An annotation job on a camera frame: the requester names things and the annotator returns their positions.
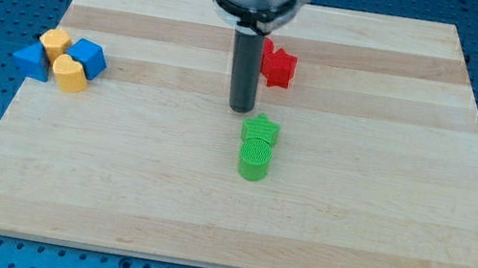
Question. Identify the green cylinder block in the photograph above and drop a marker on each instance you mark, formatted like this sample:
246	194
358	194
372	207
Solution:
254	159

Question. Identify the yellow heart block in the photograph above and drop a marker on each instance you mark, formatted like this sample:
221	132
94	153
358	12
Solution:
69	74

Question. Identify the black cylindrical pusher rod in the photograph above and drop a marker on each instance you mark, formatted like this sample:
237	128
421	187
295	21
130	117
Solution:
245	71

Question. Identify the green star block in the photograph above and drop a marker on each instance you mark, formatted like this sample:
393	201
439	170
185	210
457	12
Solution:
260	127

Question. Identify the blue cube block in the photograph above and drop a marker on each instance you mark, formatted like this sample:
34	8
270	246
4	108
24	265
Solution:
90	55

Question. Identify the red star block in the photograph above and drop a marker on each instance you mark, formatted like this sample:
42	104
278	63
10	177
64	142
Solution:
280	69

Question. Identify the yellow hexagon block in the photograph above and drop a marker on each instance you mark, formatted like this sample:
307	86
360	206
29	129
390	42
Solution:
55	42

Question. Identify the blue triangle block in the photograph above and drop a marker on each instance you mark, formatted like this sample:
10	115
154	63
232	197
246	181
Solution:
32	62

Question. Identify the red block behind rod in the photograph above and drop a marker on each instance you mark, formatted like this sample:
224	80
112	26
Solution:
268	48

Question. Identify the wooden board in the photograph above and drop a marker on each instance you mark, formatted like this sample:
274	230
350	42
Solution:
376	163

